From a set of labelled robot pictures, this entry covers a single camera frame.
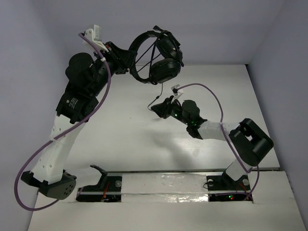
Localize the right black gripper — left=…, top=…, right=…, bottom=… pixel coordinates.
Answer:
left=152, top=95, right=191, bottom=126

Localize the black over-ear headphones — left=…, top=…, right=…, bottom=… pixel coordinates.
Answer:
left=129, top=26, right=184, bottom=85

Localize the thin black headphone cable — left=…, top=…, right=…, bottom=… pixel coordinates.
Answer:
left=136, top=31, right=182, bottom=111

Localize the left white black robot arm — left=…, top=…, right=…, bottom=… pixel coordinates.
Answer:
left=17, top=42, right=137, bottom=201

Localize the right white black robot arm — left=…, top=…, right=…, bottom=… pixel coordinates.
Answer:
left=151, top=96, right=274, bottom=189

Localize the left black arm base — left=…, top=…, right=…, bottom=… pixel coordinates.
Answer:
left=76, top=165, right=122, bottom=203

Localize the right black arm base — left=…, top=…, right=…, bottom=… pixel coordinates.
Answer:
left=202, top=171, right=254, bottom=202

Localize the silver foil covered panel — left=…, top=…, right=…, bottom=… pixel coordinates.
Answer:
left=121, top=173, right=208, bottom=203

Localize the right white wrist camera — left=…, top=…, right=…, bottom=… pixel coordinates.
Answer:
left=171, top=84, right=184, bottom=103

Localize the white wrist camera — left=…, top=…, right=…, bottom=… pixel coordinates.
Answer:
left=81, top=24, right=108, bottom=52
left=171, top=84, right=184, bottom=103

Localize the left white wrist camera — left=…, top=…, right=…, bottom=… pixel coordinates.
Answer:
left=81, top=24, right=108, bottom=52

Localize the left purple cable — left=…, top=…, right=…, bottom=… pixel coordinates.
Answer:
left=13, top=33, right=113, bottom=212

